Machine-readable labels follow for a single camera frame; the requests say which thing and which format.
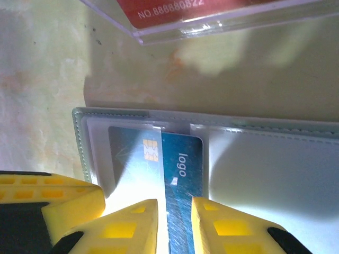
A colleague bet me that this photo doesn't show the blue credit card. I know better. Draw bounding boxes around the blue credit card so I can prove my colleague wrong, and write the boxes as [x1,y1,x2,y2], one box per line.
[108,126,204,254]

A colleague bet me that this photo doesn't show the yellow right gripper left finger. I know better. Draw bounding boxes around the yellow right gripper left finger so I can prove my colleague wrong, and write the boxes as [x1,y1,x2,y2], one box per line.
[51,198,160,254]

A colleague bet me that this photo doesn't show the pale green card holder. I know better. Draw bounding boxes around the pale green card holder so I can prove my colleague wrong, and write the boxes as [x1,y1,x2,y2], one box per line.
[72,106,339,254]

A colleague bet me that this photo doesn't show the clear acrylic card tray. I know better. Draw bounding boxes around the clear acrylic card tray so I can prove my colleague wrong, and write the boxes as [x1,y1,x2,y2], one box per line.
[79,0,339,47]

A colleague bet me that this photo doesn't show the red credit card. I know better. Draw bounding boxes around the red credit card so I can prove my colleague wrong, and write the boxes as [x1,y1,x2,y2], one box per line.
[116,0,268,29]

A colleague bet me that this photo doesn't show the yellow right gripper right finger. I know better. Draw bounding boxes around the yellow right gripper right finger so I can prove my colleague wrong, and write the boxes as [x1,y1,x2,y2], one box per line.
[191,196,314,254]

